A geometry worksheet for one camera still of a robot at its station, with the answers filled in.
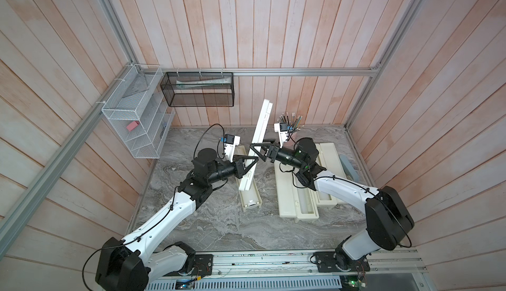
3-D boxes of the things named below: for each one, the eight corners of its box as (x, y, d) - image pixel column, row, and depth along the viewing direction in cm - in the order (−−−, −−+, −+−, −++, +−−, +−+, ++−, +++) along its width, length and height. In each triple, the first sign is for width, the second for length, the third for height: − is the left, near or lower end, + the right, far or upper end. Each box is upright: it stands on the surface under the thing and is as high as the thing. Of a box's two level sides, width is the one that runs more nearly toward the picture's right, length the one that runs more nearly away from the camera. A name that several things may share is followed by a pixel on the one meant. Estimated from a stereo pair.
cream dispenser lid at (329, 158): (319, 178, 100) (324, 169, 93) (312, 152, 111) (316, 142, 104) (337, 178, 100) (343, 169, 94) (328, 152, 111) (333, 142, 104)
